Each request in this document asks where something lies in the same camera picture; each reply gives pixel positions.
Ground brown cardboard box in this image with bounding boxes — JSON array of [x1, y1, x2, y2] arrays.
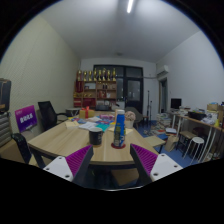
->
[[0, 139, 24, 161]]

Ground pale yellow box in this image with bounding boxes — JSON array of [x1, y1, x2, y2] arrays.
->
[[64, 120, 80, 130]]

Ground white round stool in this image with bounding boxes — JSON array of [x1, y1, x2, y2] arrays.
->
[[184, 136, 205, 163]]

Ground long ceiling light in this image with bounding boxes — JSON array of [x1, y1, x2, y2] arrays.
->
[[126, 0, 135, 14]]

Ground white open booklet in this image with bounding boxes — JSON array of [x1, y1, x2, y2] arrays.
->
[[78, 121, 99, 131]]

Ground black tripod stand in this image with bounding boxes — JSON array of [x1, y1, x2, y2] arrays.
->
[[146, 90, 154, 124]]

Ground white wall air conditioner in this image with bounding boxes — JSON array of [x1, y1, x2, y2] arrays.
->
[[155, 64, 170, 78]]

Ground black computer monitor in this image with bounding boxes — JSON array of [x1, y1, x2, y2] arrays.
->
[[170, 97, 183, 110]]

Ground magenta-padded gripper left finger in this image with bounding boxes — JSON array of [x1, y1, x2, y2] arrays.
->
[[42, 144, 95, 187]]

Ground flat round red coaster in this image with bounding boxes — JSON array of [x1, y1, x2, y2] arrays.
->
[[110, 142, 127, 150]]

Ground stack of books on floor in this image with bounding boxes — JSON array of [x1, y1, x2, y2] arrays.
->
[[155, 112, 173, 129]]

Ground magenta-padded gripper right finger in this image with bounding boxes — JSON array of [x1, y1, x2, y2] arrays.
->
[[129, 143, 184, 187]]

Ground teal book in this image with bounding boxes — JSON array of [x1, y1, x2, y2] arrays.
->
[[95, 123, 111, 133]]

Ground black office chair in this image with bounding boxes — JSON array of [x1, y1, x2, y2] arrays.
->
[[37, 100, 69, 132]]

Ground blue drink bottle white cap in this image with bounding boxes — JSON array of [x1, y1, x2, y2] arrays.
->
[[113, 109, 126, 148]]

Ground black mug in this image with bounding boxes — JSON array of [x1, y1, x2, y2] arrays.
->
[[88, 127, 104, 146]]

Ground purple sign board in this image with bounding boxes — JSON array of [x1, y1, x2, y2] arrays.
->
[[14, 104, 39, 133]]

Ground grey ribbed suitcase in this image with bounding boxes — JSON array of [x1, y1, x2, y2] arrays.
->
[[0, 112, 14, 148]]

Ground wooden seat stool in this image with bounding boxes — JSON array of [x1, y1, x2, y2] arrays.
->
[[176, 130, 198, 153]]

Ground pink flowers in white pot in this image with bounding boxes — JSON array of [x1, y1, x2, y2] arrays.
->
[[124, 110, 137, 130]]

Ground small wooden side table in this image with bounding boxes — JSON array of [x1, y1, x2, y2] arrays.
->
[[143, 134, 166, 154]]

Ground brown paper bag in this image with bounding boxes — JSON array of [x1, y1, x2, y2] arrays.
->
[[164, 134, 180, 153]]

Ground yellow gift box red ribbon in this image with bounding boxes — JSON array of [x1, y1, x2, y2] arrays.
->
[[78, 106, 96, 120]]

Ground wooden shelf unit with trophies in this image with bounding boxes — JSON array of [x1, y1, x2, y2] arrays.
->
[[73, 67, 118, 109]]

